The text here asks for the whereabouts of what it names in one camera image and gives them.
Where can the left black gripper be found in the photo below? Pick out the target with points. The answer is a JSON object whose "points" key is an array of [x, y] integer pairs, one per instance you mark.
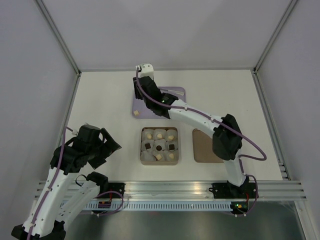
{"points": [[110, 143]]}

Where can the dark chocolate cube top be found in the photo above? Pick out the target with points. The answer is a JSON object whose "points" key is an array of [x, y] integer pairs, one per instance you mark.
{"points": [[147, 146]]}

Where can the gold tin box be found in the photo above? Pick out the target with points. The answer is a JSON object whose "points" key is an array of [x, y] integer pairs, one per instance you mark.
{"points": [[148, 156]]}

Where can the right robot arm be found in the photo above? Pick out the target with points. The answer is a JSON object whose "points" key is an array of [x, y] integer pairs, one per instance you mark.
{"points": [[224, 131]]}

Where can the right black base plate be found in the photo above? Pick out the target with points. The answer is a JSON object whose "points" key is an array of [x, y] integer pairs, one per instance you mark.
{"points": [[222, 191]]}

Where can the gold tin lid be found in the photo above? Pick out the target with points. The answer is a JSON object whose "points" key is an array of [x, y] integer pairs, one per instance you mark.
{"points": [[202, 148]]}

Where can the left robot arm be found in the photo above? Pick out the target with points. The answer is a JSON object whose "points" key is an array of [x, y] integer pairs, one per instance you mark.
{"points": [[50, 218]]}

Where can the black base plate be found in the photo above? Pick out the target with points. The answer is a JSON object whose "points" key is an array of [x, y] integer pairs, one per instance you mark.
{"points": [[222, 191], [115, 187]]}

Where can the purple tray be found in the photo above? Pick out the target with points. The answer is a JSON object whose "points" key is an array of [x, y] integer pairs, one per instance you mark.
{"points": [[144, 112]]}

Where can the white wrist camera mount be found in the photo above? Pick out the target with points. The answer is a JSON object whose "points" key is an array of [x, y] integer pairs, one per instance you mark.
{"points": [[145, 70]]}

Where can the aluminium rail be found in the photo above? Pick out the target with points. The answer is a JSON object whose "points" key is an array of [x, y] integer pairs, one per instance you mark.
{"points": [[278, 190]]}

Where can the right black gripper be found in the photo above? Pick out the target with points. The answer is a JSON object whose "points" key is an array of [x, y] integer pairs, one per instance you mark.
{"points": [[137, 95]]}

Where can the white tweezers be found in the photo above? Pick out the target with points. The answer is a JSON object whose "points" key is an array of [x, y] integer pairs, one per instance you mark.
{"points": [[173, 91]]}

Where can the white slotted cable duct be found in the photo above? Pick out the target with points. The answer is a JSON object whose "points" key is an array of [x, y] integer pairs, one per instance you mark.
{"points": [[176, 206]]}

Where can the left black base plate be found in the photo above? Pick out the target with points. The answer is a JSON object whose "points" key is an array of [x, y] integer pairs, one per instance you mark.
{"points": [[115, 187]]}

